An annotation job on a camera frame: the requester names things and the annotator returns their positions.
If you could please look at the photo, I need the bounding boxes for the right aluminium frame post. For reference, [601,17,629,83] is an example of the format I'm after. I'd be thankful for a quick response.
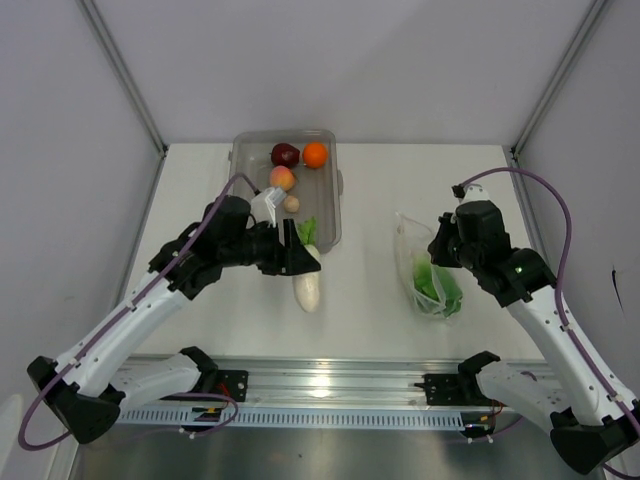
[510,0,614,162]

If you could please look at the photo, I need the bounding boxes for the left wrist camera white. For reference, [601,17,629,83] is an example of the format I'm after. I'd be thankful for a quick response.
[250,187,287,227]

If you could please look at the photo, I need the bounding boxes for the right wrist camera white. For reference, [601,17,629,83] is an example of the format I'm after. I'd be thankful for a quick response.
[452,183,491,205]

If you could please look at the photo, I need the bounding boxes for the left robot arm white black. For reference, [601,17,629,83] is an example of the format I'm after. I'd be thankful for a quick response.
[27,188,321,444]

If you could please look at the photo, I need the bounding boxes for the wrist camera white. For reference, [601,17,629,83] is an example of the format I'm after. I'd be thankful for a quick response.
[452,183,491,205]
[250,187,287,227]

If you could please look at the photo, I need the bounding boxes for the small beige mushroom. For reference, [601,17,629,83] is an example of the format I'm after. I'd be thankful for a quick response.
[283,195,300,213]

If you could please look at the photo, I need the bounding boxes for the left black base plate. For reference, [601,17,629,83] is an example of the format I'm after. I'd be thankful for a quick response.
[190,370,249,402]

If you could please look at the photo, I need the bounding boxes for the left aluminium frame post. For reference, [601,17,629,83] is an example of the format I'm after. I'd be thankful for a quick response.
[76,0,168,157]

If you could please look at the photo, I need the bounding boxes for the aluminium rail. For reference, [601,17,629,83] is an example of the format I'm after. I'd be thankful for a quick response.
[67,355,561,405]

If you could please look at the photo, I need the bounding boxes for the green lettuce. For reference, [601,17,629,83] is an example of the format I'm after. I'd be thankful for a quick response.
[410,255,463,318]

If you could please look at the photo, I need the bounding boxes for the dark red apple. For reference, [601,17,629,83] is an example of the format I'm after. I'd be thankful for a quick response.
[270,143,301,169]

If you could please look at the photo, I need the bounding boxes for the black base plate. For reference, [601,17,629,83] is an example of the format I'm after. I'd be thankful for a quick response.
[190,370,249,402]
[413,373,505,407]

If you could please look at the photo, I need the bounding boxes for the aluminium frame post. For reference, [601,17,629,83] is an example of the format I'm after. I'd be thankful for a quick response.
[76,0,168,157]
[510,0,614,162]

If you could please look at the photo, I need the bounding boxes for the white radish green leaves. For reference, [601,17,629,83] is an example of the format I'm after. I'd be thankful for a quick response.
[293,217,321,313]

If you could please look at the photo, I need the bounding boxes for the orange fruit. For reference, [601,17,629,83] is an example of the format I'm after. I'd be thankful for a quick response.
[302,142,329,169]

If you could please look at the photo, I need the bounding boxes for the peach fruit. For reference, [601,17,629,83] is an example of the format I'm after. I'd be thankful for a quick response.
[269,165,296,192]

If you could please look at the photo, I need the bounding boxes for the slotted cable duct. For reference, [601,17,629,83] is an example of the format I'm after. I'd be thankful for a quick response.
[85,405,464,431]

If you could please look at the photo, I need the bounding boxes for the clear zip top bag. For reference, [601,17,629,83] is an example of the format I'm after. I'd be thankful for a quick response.
[393,212,464,320]

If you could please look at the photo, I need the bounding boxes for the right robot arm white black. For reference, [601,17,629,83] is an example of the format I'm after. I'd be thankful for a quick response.
[428,200,639,475]

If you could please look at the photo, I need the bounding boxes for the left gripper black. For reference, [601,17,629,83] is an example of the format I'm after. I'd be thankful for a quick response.
[220,218,320,276]

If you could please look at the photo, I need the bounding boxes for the clear grey plastic bin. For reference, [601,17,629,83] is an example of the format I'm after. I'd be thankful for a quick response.
[230,129,343,254]

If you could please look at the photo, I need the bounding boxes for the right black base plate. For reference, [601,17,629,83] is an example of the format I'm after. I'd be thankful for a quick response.
[413,373,505,407]

